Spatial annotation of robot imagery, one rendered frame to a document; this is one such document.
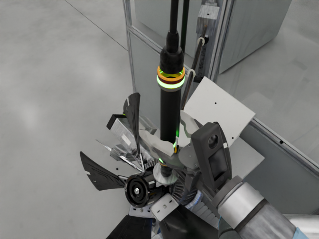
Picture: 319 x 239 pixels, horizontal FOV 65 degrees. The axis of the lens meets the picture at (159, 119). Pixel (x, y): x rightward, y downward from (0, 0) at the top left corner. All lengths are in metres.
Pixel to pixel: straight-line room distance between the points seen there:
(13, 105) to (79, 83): 0.73
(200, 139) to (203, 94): 0.69
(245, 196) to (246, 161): 1.01
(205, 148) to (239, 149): 1.09
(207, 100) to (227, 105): 0.09
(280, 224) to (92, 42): 3.46
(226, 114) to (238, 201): 0.61
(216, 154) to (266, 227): 0.13
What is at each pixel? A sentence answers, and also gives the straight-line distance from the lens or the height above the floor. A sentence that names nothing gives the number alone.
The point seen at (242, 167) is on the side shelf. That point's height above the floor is 0.86.
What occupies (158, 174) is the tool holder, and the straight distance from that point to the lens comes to 0.68.
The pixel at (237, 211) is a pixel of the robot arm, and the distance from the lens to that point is 0.45.
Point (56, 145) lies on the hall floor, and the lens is 2.64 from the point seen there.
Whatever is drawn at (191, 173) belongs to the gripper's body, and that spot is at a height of 1.66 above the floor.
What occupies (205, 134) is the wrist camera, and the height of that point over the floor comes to 1.76.
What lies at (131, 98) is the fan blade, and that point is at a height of 1.38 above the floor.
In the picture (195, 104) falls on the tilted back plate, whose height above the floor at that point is 1.27.
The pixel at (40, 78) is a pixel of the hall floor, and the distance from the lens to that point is 3.35.
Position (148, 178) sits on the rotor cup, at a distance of 0.91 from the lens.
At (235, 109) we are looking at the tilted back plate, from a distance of 1.01.
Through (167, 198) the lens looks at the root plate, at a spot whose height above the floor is 1.18.
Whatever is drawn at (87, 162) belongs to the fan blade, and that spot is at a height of 1.12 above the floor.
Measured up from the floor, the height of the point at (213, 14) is 1.58.
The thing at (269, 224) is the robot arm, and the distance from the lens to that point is 0.45.
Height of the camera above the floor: 2.08
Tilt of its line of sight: 52 degrees down
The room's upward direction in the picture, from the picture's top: straight up
